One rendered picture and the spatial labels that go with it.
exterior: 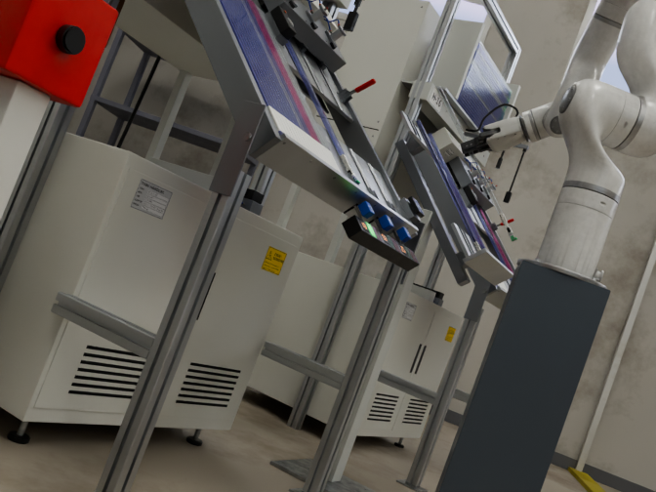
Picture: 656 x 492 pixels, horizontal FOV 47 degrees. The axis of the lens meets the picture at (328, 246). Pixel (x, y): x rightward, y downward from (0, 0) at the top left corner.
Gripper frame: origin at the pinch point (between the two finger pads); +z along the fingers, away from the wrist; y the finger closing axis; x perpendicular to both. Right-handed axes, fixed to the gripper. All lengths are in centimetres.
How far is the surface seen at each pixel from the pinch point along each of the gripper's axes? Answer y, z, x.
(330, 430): 14, 50, 67
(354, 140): 15.5, 26.9, -6.8
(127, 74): -222, 274, -252
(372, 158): 15.8, 23.1, 0.4
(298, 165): 73, 20, 24
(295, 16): 45, 26, -30
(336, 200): 53, 21, 25
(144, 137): -232, 271, -200
